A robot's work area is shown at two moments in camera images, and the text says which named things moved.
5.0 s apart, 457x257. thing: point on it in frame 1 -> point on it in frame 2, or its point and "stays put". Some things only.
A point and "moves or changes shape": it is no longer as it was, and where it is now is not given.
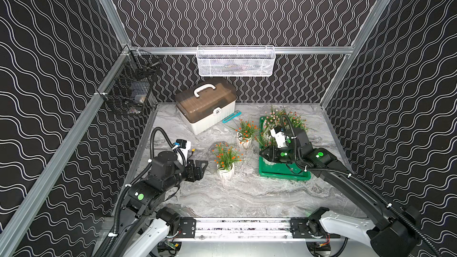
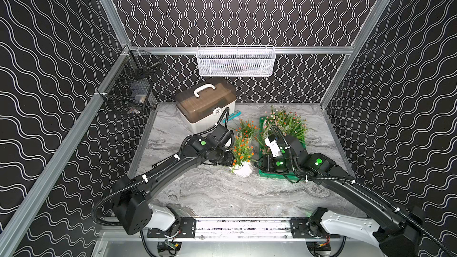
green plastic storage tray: [281, 170] stays put
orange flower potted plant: [225, 156] moves or changes shape
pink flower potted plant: [271, 119] stays put
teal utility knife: [236, 113] stays put
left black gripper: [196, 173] -> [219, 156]
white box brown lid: [204, 106] stays put
